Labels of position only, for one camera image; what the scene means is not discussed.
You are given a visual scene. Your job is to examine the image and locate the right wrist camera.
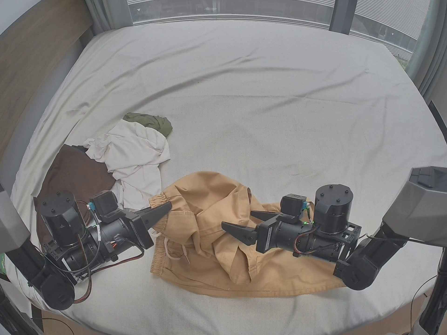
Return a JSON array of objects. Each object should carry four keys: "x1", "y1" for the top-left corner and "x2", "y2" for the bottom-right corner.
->
[{"x1": 280, "y1": 194, "x2": 308, "y2": 223}]

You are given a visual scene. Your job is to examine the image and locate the dark brown garment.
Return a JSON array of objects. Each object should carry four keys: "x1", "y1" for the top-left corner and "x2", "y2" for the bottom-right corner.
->
[{"x1": 35, "y1": 144, "x2": 117, "y2": 254}]

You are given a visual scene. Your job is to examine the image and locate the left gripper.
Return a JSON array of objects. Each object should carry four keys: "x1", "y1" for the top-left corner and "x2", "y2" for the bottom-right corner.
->
[{"x1": 94, "y1": 202, "x2": 173, "y2": 258}]

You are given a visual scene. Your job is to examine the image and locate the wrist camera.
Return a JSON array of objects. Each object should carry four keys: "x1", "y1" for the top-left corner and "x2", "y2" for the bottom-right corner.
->
[
  {"x1": 89, "y1": 191, "x2": 125, "y2": 222},
  {"x1": 280, "y1": 194, "x2": 308, "y2": 223}
]

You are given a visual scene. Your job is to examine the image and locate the tan shorts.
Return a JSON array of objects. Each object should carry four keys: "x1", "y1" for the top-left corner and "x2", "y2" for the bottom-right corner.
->
[{"x1": 149, "y1": 171, "x2": 346, "y2": 297}]

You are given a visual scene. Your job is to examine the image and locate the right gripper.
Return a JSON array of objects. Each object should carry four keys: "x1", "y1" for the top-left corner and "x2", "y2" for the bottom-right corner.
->
[{"x1": 221, "y1": 210, "x2": 318, "y2": 257}]

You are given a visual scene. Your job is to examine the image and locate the cream garment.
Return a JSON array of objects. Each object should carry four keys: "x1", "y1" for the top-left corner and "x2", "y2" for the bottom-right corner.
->
[{"x1": 84, "y1": 120, "x2": 172, "y2": 210}]

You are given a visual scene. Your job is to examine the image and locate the grey curtain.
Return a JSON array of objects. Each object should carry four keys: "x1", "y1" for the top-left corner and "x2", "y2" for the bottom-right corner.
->
[
  {"x1": 404, "y1": 0, "x2": 447, "y2": 101},
  {"x1": 78, "y1": 0, "x2": 134, "y2": 35}
]

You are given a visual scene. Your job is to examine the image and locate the bed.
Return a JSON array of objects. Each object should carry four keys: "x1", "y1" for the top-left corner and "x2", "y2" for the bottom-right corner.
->
[{"x1": 0, "y1": 0, "x2": 447, "y2": 335}]

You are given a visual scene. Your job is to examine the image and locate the window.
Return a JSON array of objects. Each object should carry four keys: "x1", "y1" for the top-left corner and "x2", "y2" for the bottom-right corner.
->
[{"x1": 120, "y1": 0, "x2": 433, "y2": 59}]

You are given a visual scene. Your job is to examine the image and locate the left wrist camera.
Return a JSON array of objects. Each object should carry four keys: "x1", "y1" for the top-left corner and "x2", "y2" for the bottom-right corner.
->
[{"x1": 89, "y1": 191, "x2": 125, "y2": 222}]

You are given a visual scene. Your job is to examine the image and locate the olive green garment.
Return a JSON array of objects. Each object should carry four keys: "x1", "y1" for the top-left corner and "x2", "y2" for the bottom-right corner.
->
[{"x1": 122, "y1": 112, "x2": 173, "y2": 139}]

